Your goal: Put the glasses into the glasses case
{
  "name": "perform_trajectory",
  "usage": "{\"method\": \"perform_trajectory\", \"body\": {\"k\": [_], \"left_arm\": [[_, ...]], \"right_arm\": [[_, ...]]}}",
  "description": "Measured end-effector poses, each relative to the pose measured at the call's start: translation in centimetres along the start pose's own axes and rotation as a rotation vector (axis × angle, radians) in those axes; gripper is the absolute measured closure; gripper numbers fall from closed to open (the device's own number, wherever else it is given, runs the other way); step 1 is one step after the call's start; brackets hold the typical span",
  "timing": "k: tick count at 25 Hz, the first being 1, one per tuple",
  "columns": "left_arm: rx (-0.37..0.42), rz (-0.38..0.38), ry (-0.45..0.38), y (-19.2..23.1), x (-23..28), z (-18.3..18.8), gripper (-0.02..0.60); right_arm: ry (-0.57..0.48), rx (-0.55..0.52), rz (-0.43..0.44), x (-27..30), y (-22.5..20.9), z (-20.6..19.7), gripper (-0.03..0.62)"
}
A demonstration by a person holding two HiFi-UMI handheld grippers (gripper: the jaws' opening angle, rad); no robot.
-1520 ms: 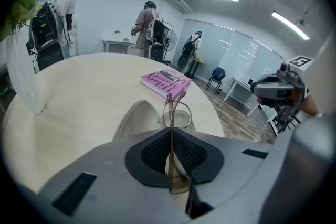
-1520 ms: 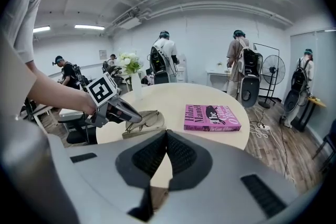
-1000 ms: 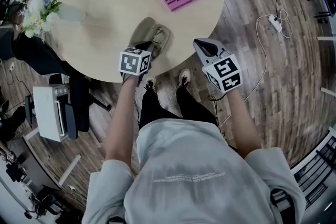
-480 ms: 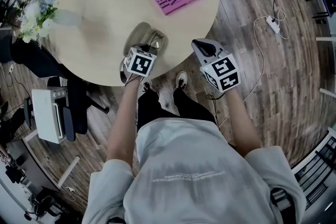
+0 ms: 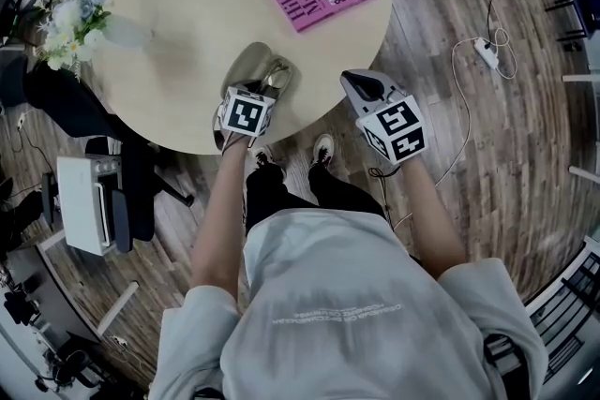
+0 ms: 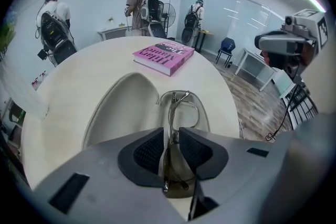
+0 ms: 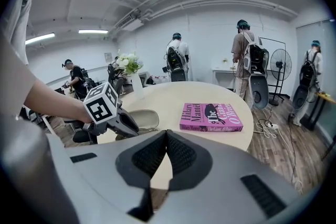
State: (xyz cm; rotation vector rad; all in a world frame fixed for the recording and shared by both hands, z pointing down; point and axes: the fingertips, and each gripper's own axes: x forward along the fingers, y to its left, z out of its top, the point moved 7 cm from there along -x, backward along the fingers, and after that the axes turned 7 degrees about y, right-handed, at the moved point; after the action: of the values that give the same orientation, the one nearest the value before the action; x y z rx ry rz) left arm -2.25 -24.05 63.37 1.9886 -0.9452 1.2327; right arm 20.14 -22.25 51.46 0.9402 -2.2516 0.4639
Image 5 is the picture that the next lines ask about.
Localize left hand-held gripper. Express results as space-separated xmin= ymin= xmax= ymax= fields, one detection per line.
xmin=213 ymin=80 xmax=278 ymax=152

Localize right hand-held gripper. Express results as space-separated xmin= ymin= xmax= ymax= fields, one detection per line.
xmin=340 ymin=68 xmax=430 ymax=166

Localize beige glasses case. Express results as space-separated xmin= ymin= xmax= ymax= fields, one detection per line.
xmin=231 ymin=40 xmax=295 ymax=107

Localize person's left forearm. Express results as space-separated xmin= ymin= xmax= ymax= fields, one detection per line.
xmin=188 ymin=136 xmax=250 ymax=311

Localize person's right forearm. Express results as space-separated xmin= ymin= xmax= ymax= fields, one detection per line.
xmin=397 ymin=159 xmax=469 ymax=283

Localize person's left white shoe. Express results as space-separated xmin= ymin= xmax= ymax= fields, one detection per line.
xmin=249 ymin=144 xmax=278 ymax=170

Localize person's white shoe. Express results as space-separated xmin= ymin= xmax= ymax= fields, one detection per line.
xmin=310 ymin=133 xmax=337 ymax=169
xmin=249 ymin=144 xmax=278 ymax=170

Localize person's right white shoe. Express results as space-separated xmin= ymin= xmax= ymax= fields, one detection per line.
xmin=310 ymin=133 xmax=337 ymax=169

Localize person's black trousers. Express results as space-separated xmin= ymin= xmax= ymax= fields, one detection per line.
xmin=242 ymin=162 xmax=389 ymax=234

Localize white power strip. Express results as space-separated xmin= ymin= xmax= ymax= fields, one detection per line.
xmin=472 ymin=37 xmax=502 ymax=68

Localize black office chair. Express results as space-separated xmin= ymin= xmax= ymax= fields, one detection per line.
xmin=22 ymin=55 xmax=196 ymax=255

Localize white microwave oven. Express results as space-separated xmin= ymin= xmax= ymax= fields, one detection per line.
xmin=55 ymin=153 xmax=125 ymax=258

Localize vase of white flowers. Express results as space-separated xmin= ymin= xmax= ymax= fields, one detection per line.
xmin=33 ymin=0 xmax=152 ymax=72

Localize person's grey printed shirt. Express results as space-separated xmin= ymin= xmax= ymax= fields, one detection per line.
xmin=148 ymin=206 xmax=550 ymax=400

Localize dark blue chair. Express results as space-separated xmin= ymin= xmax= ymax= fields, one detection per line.
xmin=544 ymin=0 xmax=600 ymax=44

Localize cluttered grey desk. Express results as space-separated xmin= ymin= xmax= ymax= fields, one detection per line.
xmin=0 ymin=243 xmax=102 ymax=393

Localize black slatted chair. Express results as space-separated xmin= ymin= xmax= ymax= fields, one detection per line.
xmin=484 ymin=237 xmax=600 ymax=393

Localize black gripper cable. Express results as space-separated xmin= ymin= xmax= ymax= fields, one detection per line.
xmin=367 ymin=164 xmax=405 ymax=224

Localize white power cable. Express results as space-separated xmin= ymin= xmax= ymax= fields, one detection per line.
xmin=433 ymin=26 xmax=518 ymax=189

